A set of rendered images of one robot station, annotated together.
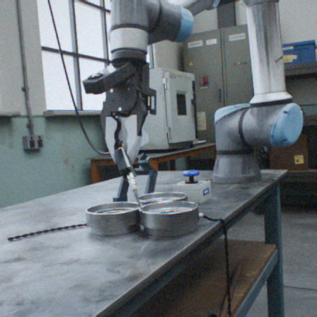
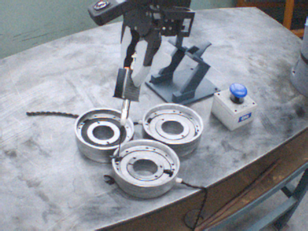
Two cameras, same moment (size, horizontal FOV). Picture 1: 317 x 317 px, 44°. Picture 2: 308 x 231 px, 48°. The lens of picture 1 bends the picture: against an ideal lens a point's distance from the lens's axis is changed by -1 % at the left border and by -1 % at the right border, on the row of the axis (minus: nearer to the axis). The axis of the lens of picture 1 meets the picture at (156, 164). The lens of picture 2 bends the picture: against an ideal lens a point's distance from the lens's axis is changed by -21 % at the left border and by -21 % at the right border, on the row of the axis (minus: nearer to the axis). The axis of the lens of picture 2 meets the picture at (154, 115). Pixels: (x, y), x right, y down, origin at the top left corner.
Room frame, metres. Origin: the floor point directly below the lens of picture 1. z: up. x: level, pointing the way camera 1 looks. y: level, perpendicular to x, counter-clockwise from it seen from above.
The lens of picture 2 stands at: (0.27, -0.22, 1.31)
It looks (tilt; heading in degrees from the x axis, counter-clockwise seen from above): 39 degrees down; 26
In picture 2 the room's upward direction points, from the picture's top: 6 degrees clockwise
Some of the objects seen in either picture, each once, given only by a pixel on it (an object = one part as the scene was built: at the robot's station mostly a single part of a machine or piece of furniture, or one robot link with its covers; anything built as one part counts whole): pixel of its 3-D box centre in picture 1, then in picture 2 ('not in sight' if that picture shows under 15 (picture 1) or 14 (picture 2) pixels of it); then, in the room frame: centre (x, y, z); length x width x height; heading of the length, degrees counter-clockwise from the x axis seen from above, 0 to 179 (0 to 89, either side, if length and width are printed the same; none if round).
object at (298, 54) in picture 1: (289, 57); not in sight; (4.12, -1.45, 1.61); 0.52 x 0.38 x 0.22; 65
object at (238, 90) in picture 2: (191, 180); (236, 97); (0.93, -0.08, 0.85); 0.04 x 0.04 x 0.05
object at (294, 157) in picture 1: (290, 151); not in sight; (4.10, -1.42, 0.64); 0.49 x 0.40 x 0.37; 67
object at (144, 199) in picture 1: (162, 206); (172, 131); (0.79, -0.01, 0.82); 0.10 x 0.10 x 0.04
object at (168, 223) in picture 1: (169, 218); (144, 170); (0.68, -0.02, 0.82); 0.10 x 0.10 x 0.04
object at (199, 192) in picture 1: (193, 190); (236, 106); (0.93, -0.08, 0.82); 0.08 x 0.07 x 0.05; 152
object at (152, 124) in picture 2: not in sight; (172, 131); (0.79, -0.01, 0.82); 0.08 x 0.08 x 0.02
